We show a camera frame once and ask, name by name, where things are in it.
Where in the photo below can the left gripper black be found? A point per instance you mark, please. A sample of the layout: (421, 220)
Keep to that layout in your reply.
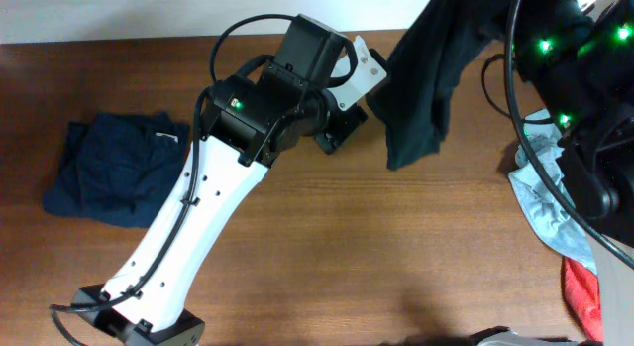
(348, 121)

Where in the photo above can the black t-shirt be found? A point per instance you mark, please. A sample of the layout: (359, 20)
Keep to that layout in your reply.
(424, 69)

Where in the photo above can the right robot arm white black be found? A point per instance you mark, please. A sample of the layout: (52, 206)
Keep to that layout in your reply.
(582, 69)

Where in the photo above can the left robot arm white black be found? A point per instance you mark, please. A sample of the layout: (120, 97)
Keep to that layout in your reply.
(310, 87)

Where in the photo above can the folded navy blue garment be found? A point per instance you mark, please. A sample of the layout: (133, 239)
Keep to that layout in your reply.
(118, 169)

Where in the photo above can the light blue grey garment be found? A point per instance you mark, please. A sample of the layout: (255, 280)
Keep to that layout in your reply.
(549, 221)

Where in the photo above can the red t-shirt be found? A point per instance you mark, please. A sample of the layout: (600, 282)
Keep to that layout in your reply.
(581, 293)

